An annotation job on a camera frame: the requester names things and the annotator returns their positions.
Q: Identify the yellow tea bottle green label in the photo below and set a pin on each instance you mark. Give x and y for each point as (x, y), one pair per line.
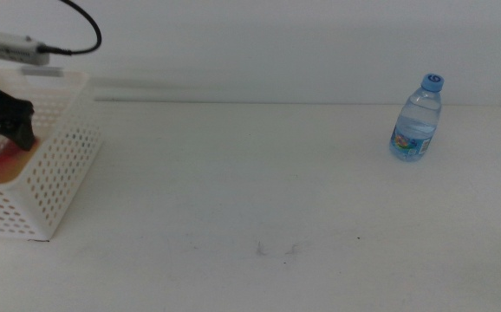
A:
(16, 171)

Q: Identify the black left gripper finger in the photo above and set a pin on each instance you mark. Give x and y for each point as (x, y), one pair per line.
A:
(21, 136)

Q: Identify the small water bottle blue cap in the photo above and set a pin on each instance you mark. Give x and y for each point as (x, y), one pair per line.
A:
(416, 125)

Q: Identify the white perforated plastic basket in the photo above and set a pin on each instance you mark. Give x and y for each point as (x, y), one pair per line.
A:
(66, 151)

